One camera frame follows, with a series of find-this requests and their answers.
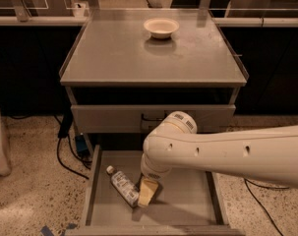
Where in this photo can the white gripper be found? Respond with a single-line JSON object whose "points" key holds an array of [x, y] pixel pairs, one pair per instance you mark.
{"points": [[155, 173]]}

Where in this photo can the clear plastic bottle white cap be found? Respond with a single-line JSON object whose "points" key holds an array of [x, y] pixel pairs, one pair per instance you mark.
{"points": [[123, 185]]}

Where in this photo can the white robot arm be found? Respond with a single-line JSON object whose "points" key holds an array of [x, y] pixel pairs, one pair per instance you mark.
{"points": [[268, 155]]}

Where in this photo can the open grey middle drawer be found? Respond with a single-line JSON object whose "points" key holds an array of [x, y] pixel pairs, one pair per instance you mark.
{"points": [[187, 203]]}

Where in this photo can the closed grey top drawer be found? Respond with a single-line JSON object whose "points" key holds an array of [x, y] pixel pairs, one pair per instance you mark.
{"points": [[127, 118]]}

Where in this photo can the grey drawer cabinet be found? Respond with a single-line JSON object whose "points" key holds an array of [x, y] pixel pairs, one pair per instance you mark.
{"points": [[116, 61]]}

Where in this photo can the blue power adapter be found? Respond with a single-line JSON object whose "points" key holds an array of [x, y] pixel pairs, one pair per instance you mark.
{"points": [[81, 145]]}

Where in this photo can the black power strip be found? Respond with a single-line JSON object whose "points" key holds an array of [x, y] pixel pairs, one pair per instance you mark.
{"points": [[65, 125]]}

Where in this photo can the blue floor tape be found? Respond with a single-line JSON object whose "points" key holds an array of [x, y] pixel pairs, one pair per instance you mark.
{"points": [[54, 231]]}

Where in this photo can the white paper bowl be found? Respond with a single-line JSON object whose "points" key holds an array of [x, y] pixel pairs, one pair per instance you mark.
{"points": [[161, 28]]}

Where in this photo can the black drawer handle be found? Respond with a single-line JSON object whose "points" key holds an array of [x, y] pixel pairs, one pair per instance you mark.
{"points": [[145, 118]]}

